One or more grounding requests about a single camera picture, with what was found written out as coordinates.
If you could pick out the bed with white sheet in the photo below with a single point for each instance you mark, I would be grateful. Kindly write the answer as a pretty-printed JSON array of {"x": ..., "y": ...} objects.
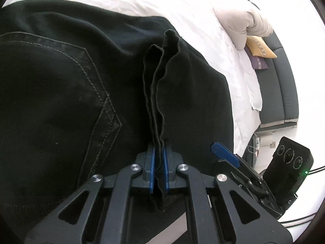
[{"x": 177, "y": 5}]

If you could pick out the yellow pillow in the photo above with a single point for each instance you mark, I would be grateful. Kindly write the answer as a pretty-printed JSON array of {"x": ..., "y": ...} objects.
[{"x": 260, "y": 47}]

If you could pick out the black pants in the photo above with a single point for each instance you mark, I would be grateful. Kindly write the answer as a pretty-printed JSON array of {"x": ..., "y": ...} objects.
[{"x": 63, "y": 94}]

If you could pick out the white flat pillow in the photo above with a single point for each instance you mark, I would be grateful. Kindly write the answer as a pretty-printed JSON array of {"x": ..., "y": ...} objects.
[{"x": 251, "y": 86}]

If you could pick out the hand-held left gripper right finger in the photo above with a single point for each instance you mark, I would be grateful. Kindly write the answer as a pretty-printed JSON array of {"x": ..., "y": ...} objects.
[{"x": 166, "y": 167}]

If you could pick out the dark grey padded headboard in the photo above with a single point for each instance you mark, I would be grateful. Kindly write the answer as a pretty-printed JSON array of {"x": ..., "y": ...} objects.
[{"x": 279, "y": 81}]

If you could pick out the small bedside wall outlet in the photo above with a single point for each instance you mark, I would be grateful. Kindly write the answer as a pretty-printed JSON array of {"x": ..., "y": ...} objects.
[{"x": 273, "y": 144}]

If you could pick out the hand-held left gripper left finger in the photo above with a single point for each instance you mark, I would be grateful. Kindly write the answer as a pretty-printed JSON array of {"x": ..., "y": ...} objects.
[{"x": 151, "y": 165}]

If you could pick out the purple pillow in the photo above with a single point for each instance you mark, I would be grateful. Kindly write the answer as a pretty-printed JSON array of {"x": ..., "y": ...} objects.
[{"x": 259, "y": 62}]

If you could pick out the rolled beige duvet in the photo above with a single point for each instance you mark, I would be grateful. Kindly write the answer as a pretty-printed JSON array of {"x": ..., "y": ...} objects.
[{"x": 241, "y": 20}]

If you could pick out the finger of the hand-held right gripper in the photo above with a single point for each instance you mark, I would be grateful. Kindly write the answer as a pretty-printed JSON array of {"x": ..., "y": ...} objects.
[
  {"x": 226, "y": 166},
  {"x": 224, "y": 153}
]

